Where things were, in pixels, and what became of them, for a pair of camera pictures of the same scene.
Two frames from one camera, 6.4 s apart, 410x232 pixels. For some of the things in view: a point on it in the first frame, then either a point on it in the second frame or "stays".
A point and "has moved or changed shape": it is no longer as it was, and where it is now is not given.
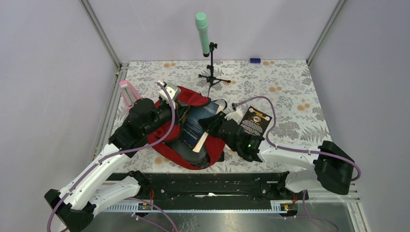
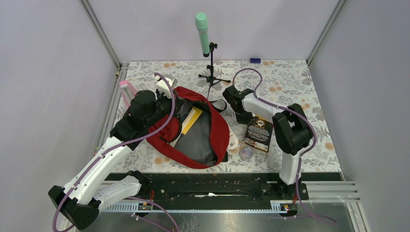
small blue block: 255,60 stays
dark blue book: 194,134 has moved or changed shape
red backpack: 184,141 stays
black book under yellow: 256,122 stays
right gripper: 211,123 to 246,120
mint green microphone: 201,21 stays
